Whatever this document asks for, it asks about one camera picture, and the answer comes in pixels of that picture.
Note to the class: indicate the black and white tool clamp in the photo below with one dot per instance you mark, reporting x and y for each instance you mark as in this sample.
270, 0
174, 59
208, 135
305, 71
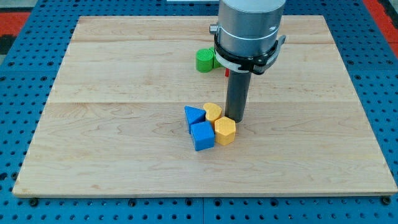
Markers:
257, 65

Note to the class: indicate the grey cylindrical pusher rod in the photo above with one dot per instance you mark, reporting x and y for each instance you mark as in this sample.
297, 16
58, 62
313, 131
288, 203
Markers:
237, 93

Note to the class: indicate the blue triangle block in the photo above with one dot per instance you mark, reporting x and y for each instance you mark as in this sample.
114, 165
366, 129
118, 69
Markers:
193, 116

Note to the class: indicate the blue cube block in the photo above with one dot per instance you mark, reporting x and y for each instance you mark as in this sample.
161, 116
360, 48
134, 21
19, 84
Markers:
203, 136

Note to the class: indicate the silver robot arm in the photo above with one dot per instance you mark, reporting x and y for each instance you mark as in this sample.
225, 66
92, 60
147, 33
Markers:
246, 43

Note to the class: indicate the green block behind arm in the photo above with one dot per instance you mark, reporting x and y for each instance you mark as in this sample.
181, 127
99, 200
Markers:
216, 63

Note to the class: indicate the yellow heart block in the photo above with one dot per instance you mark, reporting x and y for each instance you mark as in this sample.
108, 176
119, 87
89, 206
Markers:
213, 112

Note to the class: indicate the green cylinder block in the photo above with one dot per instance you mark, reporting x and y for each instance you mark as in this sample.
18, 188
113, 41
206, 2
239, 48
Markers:
204, 60

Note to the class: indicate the yellow hexagon block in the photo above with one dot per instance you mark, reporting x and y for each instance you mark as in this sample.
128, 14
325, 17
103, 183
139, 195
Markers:
225, 131

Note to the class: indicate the light wooden board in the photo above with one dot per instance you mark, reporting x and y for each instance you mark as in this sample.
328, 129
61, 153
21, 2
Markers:
126, 117

